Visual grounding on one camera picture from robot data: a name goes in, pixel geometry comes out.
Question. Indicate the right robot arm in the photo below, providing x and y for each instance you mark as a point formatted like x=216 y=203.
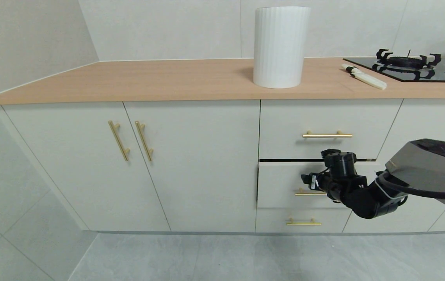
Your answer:
x=433 y=168

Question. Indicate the black glass gas hob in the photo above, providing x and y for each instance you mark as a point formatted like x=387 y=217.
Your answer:
x=402 y=72

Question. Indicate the white ribbed cylindrical container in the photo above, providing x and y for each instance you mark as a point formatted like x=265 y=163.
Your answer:
x=278 y=50

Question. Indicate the white kitchen cabinet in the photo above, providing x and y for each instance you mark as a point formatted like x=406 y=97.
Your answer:
x=148 y=78

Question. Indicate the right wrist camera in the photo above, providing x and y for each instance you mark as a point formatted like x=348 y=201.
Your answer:
x=341 y=163

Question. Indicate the plain white cabinet door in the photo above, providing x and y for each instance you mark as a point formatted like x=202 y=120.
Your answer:
x=421 y=121

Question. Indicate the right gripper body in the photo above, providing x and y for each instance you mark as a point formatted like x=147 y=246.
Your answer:
x=343 y=185

